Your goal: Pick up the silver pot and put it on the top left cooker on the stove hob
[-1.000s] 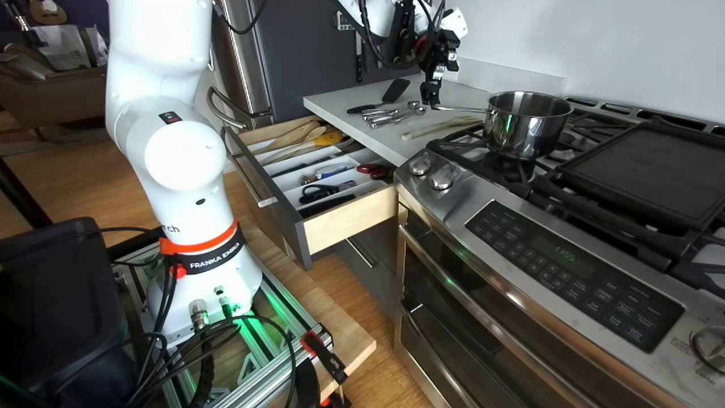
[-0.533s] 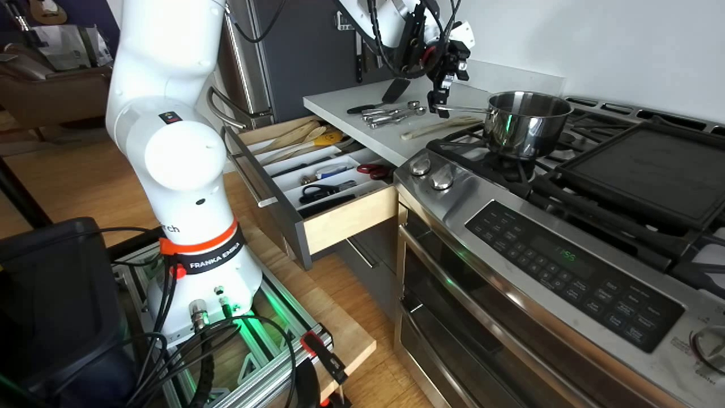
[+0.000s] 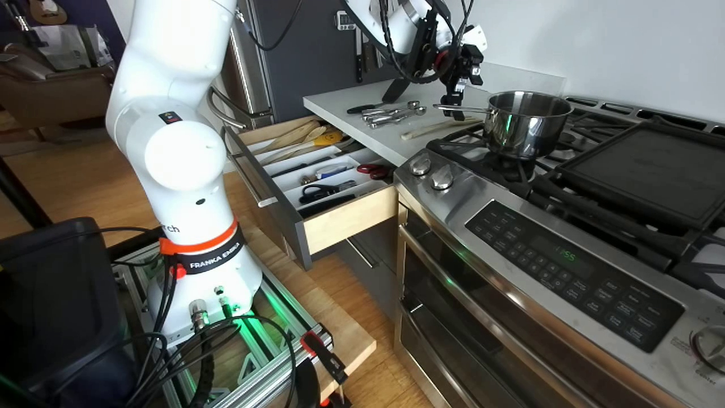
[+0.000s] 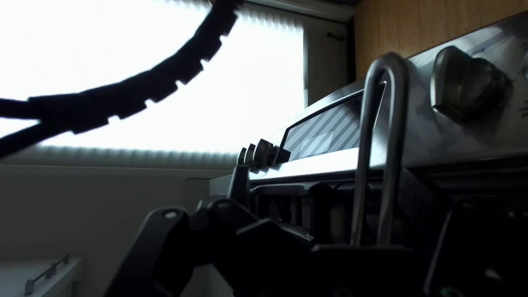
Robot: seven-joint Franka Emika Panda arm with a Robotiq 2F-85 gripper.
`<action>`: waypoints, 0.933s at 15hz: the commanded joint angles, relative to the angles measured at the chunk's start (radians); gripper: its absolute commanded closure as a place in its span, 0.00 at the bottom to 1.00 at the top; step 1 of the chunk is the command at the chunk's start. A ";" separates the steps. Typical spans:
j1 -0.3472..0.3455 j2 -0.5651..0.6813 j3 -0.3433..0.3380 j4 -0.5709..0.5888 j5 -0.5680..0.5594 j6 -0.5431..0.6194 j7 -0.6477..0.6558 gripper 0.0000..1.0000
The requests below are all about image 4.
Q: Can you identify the stove knob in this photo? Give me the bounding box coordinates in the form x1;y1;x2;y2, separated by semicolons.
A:
431;46;510;121
238;138;291;171

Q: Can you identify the stainless steel stove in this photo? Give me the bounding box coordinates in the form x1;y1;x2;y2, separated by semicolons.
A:
210;11;528;244

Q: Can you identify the left stove knob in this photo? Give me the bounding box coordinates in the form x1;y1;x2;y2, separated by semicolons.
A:
238;138;291;171

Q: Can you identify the right stove knob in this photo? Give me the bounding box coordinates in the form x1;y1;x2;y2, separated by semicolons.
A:
431;46;510;121

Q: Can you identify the black cable conduit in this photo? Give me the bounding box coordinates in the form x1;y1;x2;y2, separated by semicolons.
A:
0;0;246;161

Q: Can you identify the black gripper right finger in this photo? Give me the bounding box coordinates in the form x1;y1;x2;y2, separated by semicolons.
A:
424;204;528;297

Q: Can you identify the silver pot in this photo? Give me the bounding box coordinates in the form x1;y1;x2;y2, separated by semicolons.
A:
350;52;409;247

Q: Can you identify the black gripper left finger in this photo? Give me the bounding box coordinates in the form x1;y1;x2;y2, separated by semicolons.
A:
104;196;264;297

